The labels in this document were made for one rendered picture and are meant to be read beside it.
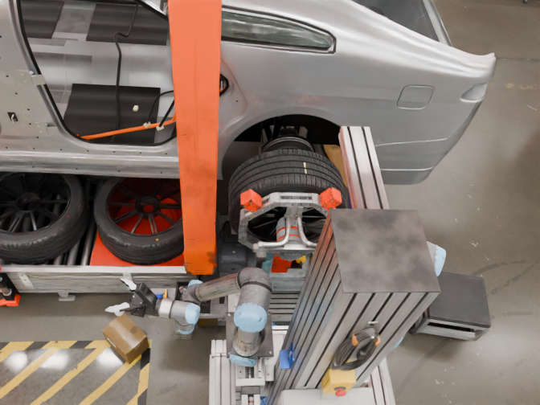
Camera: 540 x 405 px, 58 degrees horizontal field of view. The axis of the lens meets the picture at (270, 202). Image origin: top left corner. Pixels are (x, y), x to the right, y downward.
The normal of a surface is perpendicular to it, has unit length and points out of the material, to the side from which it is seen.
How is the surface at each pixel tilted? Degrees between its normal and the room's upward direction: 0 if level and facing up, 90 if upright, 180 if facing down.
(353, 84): 90
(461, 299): 0
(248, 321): 82
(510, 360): 0
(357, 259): 0
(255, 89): 90
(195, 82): 90
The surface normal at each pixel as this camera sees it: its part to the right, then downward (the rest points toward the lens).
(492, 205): 0.11, -0.59
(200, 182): 0.05, 0.80
